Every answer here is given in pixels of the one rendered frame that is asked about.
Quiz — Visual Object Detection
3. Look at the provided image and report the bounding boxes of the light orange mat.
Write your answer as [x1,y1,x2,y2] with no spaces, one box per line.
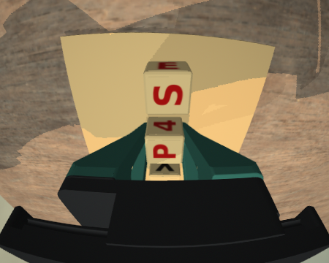
[60,32,275,154]

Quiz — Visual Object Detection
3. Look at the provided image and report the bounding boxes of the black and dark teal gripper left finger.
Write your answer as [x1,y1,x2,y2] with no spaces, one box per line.
[66,122,148,180]

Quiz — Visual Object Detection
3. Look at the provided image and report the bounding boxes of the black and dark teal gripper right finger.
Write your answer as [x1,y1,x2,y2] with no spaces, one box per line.
[182,122,264,180]

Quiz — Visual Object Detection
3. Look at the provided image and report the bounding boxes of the cream letter block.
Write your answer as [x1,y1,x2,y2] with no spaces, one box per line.
[143,61,193,115]
[149,164,181,180]
[145,117,185,164]

